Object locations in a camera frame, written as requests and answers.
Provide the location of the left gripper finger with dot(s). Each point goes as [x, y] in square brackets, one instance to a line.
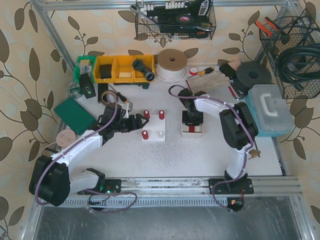
[141, 125]
[141, 118]

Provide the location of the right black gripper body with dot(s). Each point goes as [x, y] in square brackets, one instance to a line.
[192, 119]

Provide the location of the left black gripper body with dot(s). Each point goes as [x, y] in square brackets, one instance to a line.
[130, 122]

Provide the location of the large red spring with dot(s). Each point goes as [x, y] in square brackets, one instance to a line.
[146, 114]
[161, 114]
[145, 135]
[191, 129]

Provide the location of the white peg base plate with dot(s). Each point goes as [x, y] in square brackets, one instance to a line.
[156, 129]

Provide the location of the white spring tray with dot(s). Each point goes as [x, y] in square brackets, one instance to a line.
[199, 130]

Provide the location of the brown tape roll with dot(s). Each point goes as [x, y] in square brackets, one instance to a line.
[108, 97]

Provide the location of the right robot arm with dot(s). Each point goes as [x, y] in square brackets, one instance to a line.
[238, 126]

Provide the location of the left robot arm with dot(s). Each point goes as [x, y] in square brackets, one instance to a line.
[52, 180]

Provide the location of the orange black screwdriver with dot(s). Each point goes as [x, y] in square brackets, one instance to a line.
[122, 98]

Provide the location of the white work glove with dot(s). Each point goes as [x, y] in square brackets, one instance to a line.
[208, 82]

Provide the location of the yellow black screwdriver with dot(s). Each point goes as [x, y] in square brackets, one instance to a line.
[208, 70]

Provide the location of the black ribbed block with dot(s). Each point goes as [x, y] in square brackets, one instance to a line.
[102, 87]

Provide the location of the red white tape roll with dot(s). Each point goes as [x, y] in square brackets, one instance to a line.
[193, 71]

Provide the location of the yellow bin with card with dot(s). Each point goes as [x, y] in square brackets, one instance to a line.
[123, 69]

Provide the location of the green plastic case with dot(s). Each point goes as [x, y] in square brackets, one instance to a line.
[74, 115]

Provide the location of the grey pipe fitting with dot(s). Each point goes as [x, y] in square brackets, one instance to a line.
[139, 66]

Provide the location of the black green meter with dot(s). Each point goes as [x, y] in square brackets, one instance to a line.
[86, 86]

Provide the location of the yellow bin with pipe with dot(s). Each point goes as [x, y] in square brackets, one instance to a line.
[149, 61]

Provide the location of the yellow bin with black box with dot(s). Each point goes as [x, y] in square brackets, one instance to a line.
[103, 69]

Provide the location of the black brush block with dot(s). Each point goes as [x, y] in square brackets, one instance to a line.
[230, 68]

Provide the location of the round beige power socket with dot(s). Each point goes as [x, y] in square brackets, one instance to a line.
[65, 138]

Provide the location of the clear glass jar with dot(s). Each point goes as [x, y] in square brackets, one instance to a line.
[75, 91]

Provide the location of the black foam disc spool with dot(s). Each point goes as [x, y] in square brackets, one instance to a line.
[249, 74]

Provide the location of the brass padlock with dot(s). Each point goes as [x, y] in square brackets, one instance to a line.
[254, 153]

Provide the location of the green storage bin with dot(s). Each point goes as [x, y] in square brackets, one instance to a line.
[84, 65]

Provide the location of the teal clear toolbox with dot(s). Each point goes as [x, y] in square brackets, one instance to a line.
[269, 110]

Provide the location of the black tape roll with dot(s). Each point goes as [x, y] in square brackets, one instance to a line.
[184, 20]

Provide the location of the silver wrench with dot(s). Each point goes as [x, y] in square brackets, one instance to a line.
[137, 11]

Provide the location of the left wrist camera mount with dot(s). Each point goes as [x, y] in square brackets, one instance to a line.
[126, 107]

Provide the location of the red handled tool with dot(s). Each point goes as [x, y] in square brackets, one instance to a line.
[237, 95]

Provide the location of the white cable spool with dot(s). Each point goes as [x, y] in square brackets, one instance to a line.
[171, 66]

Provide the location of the centre wire basket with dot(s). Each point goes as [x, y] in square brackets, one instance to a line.
[164, 13]

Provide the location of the wire basket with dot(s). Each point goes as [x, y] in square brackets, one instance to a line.
[294, 56]
[164, 13]

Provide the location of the aluminium front rail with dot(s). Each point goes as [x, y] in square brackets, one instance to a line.
[271, 186]

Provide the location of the right wire basket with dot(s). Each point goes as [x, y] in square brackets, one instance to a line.
[294, 56]

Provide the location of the orange handled pliers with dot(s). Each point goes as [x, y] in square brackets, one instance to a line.
[269, 23]

